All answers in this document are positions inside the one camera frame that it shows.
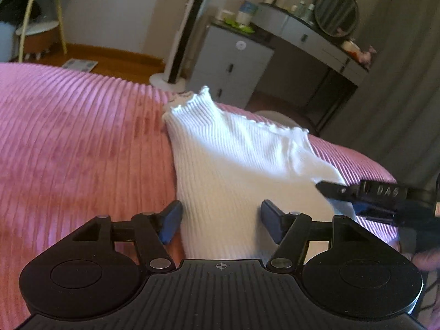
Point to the white shelf rack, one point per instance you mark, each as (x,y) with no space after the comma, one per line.
(41,24)

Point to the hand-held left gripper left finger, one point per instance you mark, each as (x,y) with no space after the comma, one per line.
(171,220)

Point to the white and orange pouch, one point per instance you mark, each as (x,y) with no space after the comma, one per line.
(350,47)

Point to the pink plush toy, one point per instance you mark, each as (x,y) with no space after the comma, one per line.
(367,56)

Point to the green packet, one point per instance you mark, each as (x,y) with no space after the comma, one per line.
(239,25)

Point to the grey drawer cabinet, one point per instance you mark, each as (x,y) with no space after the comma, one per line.
(230,65)

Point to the white ribbed knit garment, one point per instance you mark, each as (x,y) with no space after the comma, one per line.
(240,165)

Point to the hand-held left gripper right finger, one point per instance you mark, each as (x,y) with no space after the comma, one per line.
(271,220)

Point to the pale green bottles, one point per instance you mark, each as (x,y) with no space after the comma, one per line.
(306,8)

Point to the white tower fan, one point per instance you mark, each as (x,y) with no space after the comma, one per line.
(190,31)

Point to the white bathroom scale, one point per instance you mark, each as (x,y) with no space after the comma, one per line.
(80,65)

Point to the person's right hand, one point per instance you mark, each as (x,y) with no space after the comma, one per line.
(428,260)

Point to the clear cosmetic bottle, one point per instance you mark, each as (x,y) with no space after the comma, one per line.
(284,0)

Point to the small white box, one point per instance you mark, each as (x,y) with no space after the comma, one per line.
(225,14)

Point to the pink ribbed blanket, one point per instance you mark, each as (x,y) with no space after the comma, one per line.
(82,137)

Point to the blue and white container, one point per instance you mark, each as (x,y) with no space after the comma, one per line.
(246,13)

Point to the grey vanity desk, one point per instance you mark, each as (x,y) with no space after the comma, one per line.
(309,37)

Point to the round black-framed mirror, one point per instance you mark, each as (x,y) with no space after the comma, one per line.
(336,11)

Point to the white round stool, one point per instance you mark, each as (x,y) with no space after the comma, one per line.
(275,118)

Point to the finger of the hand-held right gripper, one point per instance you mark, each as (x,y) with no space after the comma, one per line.
(335,189)
(373,213)

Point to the grey curtain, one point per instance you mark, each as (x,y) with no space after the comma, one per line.
(398,92)

